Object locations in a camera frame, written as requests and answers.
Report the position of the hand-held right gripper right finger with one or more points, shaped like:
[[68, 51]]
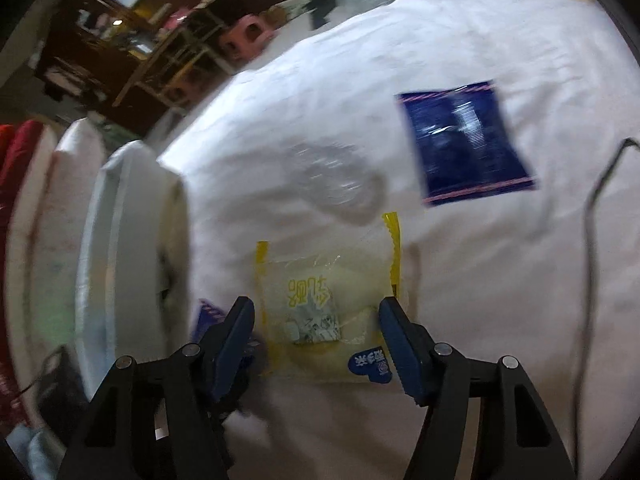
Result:
[[400, 345]]

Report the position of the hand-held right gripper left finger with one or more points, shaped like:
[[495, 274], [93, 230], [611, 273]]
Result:
[[230, 355]]

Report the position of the clear yellow-edged snack packet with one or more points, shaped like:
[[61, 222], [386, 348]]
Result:
[[320, 280]]

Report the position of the blue zip packet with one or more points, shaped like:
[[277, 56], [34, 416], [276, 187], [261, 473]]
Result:
[[207, 312]]

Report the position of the clear plastic container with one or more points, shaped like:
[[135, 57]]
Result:
[[330, 180]]

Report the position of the blue snack packet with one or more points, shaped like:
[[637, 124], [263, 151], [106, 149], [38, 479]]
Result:
[[465, 145]]

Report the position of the white printed pillow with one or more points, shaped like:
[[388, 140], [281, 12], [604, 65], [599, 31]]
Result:
[[55, 210]]

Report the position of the red cloth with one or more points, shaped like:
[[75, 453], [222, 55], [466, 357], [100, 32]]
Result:
[[17, 160]]

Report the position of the pink plastic stool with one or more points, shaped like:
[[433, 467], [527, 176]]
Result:
[[247, 37]]

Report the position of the dark wooden shelf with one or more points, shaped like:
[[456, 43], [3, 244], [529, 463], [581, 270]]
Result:
[[100, 50]]

